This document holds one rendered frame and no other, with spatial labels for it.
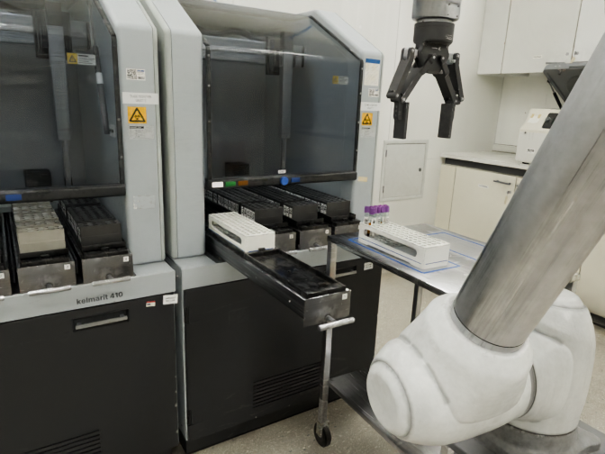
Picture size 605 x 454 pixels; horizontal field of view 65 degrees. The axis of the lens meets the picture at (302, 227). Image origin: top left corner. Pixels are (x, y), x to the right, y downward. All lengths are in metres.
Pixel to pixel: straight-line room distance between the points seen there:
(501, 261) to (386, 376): 0.22
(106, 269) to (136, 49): 0.62
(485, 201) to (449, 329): 3.03
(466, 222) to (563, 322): 2.99
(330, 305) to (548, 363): 0.54
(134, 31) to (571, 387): 1.32
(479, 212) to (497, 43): 1.26
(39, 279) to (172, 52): 0.73
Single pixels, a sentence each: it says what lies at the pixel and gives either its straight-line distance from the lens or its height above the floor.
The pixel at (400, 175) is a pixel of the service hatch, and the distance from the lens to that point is 3.60.
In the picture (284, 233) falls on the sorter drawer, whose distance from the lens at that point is 1.64.
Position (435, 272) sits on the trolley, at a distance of 1.33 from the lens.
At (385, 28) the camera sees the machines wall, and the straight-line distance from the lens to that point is 3.43.
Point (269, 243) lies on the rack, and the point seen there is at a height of 0.83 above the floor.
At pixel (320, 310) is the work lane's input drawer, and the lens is 1.15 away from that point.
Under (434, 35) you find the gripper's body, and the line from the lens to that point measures 0.98.
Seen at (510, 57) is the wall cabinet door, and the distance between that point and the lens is 3.95.
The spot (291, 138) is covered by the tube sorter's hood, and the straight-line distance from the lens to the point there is 1.68.
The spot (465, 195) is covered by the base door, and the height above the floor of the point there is 0.62.
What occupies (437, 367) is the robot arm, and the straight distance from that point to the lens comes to 0.66.
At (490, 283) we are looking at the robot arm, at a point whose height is 1.05.
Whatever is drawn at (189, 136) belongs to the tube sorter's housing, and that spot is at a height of 1.13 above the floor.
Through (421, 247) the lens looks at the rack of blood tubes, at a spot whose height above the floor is 0.88.
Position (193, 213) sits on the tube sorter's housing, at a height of 0.88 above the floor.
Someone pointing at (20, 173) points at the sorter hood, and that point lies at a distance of 1.45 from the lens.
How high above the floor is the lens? 1.25
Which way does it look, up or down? 15 degrees down
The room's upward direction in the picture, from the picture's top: 2 degrees clockwise
